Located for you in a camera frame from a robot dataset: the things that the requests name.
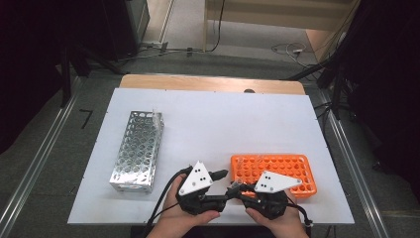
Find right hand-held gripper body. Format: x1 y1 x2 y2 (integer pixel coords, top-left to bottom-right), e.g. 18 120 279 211
241 170 303 221

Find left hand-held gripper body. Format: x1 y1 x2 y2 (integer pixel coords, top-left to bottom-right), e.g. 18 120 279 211
175 160 228 216

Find orange plastic test tube rack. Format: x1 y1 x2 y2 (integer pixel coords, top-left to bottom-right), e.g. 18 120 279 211
230 154 318 199

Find silver metal test tube rack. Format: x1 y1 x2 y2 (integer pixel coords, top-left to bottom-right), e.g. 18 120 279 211
108 110 165 194

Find person's right hand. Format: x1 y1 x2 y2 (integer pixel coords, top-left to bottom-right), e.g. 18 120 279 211
245 188 307 233

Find person's left hand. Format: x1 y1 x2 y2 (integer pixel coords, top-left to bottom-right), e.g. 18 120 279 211
155 173 221 233

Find person's dark clothing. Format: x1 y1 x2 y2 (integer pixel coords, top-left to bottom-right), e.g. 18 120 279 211
130 225 312 238

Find white table board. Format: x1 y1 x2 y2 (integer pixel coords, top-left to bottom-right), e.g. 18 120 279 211
66 87 355 226

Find wooden table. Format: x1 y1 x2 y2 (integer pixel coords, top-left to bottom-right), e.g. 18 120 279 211
118 73 307 96

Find black metal stand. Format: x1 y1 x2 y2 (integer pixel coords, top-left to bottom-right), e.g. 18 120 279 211
285 0 365 121
59 43 127 109

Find black curtain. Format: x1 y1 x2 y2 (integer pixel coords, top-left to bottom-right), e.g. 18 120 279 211
0 0 110 155
343 0 420 202

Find light wooden shelf unit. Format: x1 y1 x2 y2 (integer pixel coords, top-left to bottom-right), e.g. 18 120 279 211
201 0 362 63

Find dark metal cabinet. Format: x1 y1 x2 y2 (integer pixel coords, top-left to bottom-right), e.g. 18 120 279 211
100 0 151 62

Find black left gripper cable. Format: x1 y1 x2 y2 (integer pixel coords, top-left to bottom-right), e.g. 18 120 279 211
144 166 194 238

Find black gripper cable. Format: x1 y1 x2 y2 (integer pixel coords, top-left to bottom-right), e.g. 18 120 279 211
286 195 314 238
144 166 194 238

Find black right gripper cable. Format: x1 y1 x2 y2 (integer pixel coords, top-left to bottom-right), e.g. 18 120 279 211
286 195 314 238

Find metal floor rail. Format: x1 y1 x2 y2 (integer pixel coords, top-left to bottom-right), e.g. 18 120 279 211
0 76 83 238
316 88 392 238

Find black floor cables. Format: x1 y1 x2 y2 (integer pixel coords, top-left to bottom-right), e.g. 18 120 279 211
312 101 335 137

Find grey floor cables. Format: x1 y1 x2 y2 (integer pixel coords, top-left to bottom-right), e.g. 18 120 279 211
123 47 206 63

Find white floor cable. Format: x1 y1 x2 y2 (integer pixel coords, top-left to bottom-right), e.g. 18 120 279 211
270 41 320 69

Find black hanging cable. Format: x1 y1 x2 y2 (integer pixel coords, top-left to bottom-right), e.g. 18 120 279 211
206 0 227 54

